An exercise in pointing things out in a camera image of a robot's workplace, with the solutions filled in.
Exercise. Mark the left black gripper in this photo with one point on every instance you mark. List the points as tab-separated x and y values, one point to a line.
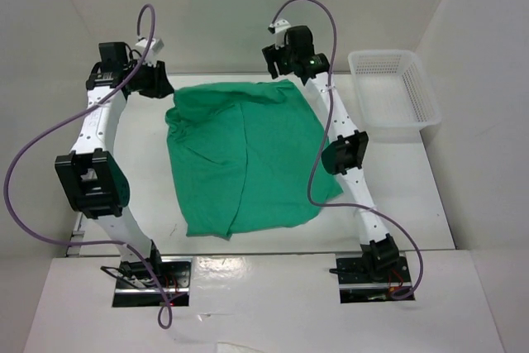
159	86

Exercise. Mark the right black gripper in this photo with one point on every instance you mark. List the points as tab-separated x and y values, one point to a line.
272	54

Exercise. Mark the green tank top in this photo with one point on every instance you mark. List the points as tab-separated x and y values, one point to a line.
242	157

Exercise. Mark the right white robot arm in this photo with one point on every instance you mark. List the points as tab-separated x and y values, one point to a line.
342	156

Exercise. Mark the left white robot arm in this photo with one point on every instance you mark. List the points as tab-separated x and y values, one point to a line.
92	180

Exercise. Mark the white plastic mesh basket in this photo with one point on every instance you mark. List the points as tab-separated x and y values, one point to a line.
393	90

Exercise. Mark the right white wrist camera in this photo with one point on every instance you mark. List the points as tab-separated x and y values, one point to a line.
278	29

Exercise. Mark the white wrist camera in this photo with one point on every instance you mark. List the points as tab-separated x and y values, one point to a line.
154	47
278	29

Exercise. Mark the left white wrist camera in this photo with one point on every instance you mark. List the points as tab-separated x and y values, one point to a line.
154	47

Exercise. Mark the aluminium table edge rail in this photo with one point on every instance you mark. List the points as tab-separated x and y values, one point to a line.
77	235

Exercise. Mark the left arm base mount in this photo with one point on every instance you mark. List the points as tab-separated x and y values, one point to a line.
139	289

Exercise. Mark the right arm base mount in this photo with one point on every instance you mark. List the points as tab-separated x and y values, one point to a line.
357	285

